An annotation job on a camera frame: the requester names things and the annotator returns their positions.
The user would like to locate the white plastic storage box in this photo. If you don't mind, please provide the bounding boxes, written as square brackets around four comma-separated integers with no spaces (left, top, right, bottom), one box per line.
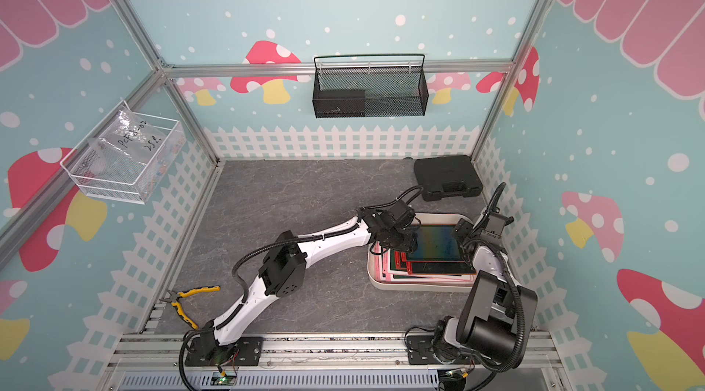
[367,213,477,293]

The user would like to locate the red writing tablet top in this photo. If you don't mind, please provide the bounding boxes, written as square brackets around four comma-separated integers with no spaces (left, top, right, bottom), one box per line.
[406,225,462,262]

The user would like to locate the red writing tablet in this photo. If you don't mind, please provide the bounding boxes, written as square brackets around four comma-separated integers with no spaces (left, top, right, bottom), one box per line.
[390,248,477,275]
[406,225,462,262]

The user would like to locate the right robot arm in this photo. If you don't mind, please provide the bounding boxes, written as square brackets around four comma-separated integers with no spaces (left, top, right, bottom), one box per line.
[431,211,538,373]

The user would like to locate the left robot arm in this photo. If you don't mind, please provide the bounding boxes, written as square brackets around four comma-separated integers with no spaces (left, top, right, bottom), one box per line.
[179,200,422,363]

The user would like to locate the pink writing tablet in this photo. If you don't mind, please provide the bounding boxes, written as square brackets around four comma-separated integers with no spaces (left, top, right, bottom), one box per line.
[369,253,477,286]

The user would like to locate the black box in basket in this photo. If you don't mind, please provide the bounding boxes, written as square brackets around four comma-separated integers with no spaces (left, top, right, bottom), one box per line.
[312,89,366,119]

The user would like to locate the black plastic tool case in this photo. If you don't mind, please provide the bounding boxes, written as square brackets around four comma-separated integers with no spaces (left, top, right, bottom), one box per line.
[413,155,484,202]

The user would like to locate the green circuit board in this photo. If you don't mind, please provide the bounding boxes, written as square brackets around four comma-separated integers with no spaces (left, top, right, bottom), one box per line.
[211,372,238,387]

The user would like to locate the clear plastic bag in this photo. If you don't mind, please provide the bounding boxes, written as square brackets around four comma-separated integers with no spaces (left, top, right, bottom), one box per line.
[84,105,165,183]

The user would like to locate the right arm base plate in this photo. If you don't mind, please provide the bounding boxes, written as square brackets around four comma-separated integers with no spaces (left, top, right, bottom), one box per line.
[405,334,474,365]

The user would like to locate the black mesh wall basket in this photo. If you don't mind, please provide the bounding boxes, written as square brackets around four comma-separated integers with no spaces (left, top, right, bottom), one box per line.
[313,53,430,117]

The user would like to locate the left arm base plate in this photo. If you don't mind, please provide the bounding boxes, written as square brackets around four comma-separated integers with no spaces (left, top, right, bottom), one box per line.
[185,336,264,367]

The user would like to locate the yellow handled pliers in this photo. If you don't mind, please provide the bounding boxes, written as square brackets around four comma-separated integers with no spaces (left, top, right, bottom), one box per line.
[159,285,221,332]

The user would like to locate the white wire wall basket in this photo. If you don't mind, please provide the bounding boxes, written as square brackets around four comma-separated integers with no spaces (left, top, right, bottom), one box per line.
[60,101,187,205]

